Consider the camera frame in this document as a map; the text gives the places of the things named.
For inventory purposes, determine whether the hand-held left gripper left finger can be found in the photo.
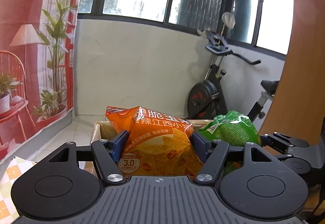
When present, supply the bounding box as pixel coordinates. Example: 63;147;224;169
48;130;129;185

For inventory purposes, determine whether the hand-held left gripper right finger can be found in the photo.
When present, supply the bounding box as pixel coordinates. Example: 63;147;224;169
190;131;278;185

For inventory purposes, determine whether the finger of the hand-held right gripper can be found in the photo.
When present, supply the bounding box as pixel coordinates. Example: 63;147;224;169
260;132;296;156

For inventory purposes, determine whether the plastic-wrapped cardboard box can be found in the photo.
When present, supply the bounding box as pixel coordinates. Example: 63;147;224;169
93;118;216;181

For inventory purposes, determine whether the green snack packet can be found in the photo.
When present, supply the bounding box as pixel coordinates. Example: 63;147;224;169
197;110;262;177

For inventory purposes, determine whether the orange chip packet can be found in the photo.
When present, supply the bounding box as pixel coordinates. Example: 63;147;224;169
106;105;204;179

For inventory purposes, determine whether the black exercise bike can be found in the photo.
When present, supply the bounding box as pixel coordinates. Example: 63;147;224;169
186;30;281;121

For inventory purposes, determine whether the wooden door panel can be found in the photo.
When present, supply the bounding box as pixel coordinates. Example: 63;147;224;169
258;0;325;139

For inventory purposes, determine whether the printed room backdrop cloth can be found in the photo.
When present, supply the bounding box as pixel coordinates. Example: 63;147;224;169
0;0;90;164

